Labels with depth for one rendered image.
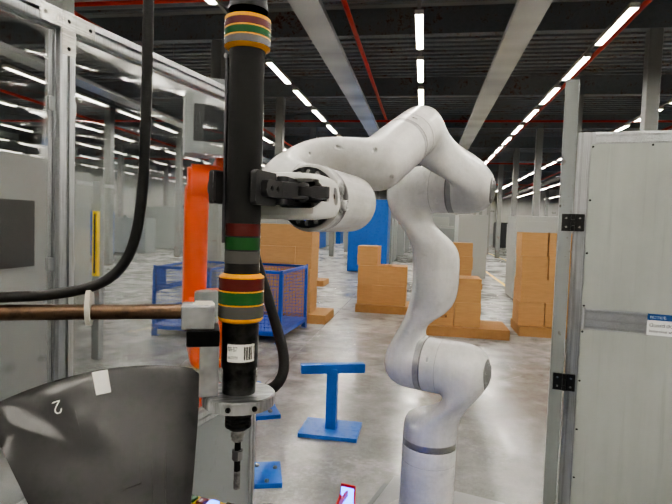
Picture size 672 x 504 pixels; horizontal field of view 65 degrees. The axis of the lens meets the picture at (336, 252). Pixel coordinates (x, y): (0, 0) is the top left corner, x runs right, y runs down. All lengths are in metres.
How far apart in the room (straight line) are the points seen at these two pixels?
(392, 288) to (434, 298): 8.69
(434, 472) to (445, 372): 0.22
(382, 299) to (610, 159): 7.89
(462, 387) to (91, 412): 0.74
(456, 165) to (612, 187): 1.26
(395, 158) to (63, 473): 0.59
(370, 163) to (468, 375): 0.52
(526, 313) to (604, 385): 6.42
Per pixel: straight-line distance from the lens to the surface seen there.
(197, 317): 0.50
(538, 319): 8.74
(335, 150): 0.82
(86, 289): 0.52
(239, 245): 0.49
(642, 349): 2.30
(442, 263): 1.11
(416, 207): 1.12
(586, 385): 2.31
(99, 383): 0.68
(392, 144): 0.84
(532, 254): 8.61
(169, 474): 0.63
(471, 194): 1.07
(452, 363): 1.15
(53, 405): 0.68
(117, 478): 0.63
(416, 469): 1.24
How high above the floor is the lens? 1.61
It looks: 3 degrees down
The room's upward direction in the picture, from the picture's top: 2 degrees clockwise
